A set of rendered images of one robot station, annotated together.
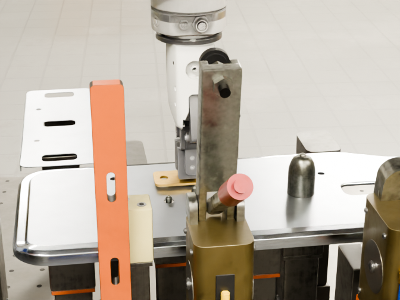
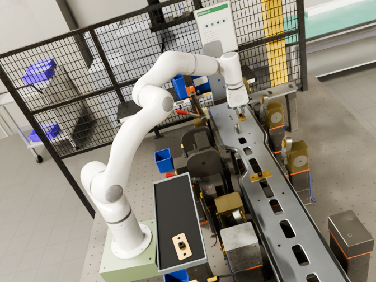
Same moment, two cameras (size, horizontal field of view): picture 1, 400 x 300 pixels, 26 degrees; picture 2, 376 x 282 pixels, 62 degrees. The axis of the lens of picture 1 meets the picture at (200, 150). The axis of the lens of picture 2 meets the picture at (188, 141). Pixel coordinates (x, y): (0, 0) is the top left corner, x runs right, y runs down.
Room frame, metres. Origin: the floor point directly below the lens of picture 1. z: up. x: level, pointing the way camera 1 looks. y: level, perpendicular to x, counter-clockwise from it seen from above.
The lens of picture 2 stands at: (0.91, -1.40, 1.90)
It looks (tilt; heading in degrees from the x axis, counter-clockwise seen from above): 34 degrees down; 101
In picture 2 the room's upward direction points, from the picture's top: 18 degrees counter-clockwise
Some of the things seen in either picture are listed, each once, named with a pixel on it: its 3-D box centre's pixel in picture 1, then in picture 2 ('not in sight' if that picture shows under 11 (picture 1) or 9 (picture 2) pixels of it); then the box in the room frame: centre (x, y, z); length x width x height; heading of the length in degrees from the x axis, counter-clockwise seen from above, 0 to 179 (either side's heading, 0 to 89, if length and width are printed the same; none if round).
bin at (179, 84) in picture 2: not in sight; (197, 76); (0.74, 0.42, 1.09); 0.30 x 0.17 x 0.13; 16
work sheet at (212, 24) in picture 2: not in sight; (216, 30); (0.91, 0.57, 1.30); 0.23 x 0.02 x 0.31; 9
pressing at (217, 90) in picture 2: not in sight; (216, 71); (0.87, 0.27, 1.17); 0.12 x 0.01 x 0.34; 9
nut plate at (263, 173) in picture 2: not in sight; (260, 174); (0.97, -0.45, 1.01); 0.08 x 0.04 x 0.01; 8
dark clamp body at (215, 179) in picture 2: not in sight; (216, 215); (0.76, -0.52, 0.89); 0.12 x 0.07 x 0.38; 9
